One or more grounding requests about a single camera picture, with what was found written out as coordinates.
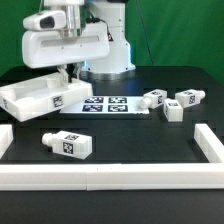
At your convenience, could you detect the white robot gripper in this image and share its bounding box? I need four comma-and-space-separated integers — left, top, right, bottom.
22, 22, 109, 83

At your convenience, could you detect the white square tabletop part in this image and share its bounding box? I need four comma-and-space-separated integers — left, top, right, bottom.
0, 72, 93, 122

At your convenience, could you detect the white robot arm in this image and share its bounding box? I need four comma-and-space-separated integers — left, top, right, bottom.
22, 0, 135, 81

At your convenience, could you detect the white marker tag plate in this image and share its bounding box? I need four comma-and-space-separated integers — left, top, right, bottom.
61, 96, 149, 114

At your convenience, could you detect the white U-shaped obstacle fence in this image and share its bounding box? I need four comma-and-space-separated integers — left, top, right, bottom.
0, 124, 224, 191

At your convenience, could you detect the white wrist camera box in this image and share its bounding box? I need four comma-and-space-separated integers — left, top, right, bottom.
23, 10, 66, 31

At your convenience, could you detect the black cable bundle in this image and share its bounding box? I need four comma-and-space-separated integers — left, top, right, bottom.
134, 0, 156, 66

